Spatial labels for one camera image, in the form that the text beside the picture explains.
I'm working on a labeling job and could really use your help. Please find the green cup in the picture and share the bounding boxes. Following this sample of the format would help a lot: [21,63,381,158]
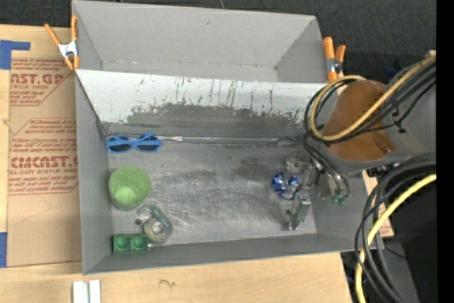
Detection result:
[108,165,151,212]

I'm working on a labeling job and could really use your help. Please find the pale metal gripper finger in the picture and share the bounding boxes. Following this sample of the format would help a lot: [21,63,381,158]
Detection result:
[283,208,297,231]
[293,192,313,231]

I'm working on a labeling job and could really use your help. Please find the brown cardboard board red print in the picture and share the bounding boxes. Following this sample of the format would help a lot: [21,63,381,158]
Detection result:
[0,23,84,268]

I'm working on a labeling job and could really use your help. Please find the blue sunglasses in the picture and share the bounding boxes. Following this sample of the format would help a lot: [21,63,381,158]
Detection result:
[105,131,164,154]

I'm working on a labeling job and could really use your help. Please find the green toy brick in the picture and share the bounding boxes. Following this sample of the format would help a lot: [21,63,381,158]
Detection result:
[112,233,150,254]

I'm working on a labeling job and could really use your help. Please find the blue and white crumpled packet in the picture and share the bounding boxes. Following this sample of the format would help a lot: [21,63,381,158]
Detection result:
[271,172,301,202]

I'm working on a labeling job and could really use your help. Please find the grey metal bin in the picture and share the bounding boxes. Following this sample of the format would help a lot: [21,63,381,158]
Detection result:
[70,0,374,276]

